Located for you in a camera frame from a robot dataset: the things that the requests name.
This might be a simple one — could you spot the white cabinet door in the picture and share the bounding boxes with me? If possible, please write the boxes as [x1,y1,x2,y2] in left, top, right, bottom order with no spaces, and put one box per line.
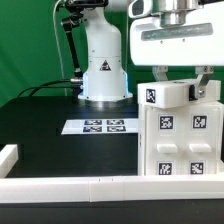
[145,109,182,176]
[184,103,223,176]

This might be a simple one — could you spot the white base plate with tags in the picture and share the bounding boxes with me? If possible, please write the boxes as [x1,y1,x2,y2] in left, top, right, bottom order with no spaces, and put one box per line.
[61,118,138,135]

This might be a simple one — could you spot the white cabinet top block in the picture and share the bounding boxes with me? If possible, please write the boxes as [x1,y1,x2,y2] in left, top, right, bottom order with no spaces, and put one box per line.
[138,79,221,109]

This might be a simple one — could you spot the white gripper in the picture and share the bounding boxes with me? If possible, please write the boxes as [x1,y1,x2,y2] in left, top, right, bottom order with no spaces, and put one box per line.
[128,0,224,101]

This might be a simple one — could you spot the white left fence piece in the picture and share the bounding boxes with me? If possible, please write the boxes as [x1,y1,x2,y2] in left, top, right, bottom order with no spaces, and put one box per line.
[0,144,18,179]

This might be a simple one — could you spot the black cables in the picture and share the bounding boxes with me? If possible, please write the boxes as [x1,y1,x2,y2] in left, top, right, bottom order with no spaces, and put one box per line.
[17,77,84,98]

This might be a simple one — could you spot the grey hanging cable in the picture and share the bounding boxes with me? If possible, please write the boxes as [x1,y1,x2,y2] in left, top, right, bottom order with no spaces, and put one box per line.
[52,0,68,97]

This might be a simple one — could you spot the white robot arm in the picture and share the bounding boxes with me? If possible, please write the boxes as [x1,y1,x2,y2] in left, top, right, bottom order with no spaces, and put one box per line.
[81,0,224,102]

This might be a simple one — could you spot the white front fence rail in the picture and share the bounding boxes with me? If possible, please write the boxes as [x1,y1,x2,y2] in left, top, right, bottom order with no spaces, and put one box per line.
[0,174,224,203]

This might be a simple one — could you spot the white cabinet body box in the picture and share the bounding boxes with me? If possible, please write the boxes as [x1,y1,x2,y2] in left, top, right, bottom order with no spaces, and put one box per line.
[138,101,224,176]

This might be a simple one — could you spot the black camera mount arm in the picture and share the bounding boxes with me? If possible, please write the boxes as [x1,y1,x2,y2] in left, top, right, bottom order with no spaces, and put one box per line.
[55,0,108,78]

